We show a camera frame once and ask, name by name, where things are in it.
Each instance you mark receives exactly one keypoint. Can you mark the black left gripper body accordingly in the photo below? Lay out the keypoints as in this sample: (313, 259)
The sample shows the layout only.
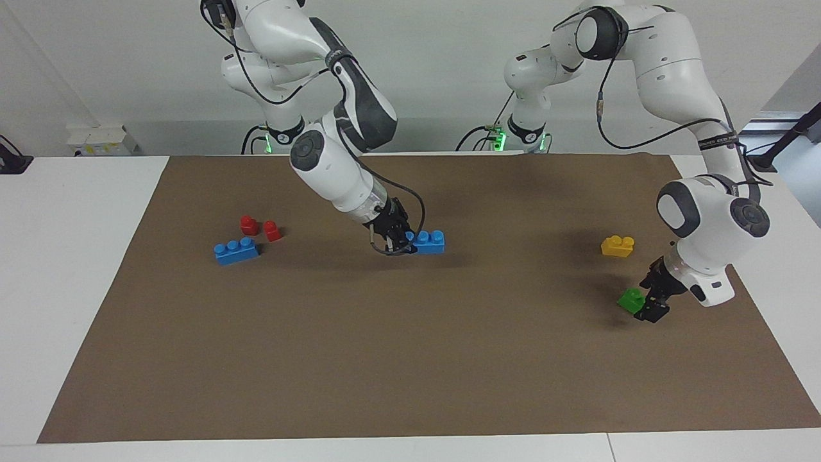
(660, 279)

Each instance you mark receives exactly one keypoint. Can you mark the red single-stud toy brick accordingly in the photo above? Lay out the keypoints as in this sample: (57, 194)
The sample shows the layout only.
(249, 225)
(272, 230)

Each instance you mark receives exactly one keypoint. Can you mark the yellow two-stud toy brick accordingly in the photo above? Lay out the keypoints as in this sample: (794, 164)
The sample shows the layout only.
(617, 246)

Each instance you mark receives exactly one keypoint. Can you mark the white power strip box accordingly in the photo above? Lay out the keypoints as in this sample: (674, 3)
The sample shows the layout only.
(102, 140)

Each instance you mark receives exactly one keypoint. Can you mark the brown table mat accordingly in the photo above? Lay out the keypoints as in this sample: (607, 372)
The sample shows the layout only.
(385, 353)

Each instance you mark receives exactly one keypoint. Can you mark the green two-stud toy brick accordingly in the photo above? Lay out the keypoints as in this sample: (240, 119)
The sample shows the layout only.
(630, 300)

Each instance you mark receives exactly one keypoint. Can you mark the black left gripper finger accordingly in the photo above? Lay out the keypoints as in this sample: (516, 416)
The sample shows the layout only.
(659, 311)
(648, 307)

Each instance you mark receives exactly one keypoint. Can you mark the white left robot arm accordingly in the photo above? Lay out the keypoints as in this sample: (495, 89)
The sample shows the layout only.
(673, 70)

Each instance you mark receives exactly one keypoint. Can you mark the black clamp mount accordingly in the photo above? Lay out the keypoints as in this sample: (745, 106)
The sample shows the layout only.
(11, 160)

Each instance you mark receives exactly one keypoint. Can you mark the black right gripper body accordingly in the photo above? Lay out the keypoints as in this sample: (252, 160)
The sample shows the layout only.
(390, 221)

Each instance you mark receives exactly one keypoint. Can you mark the blue three-stud toy brick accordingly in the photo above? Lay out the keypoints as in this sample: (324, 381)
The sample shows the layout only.
(431, 242)
(236, 251)

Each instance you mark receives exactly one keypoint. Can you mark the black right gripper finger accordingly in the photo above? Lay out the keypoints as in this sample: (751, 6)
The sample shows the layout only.
(392, 246)
(408, 241)

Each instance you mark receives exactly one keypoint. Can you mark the black slanted stand pole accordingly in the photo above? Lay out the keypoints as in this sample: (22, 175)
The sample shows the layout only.
(786, 135)

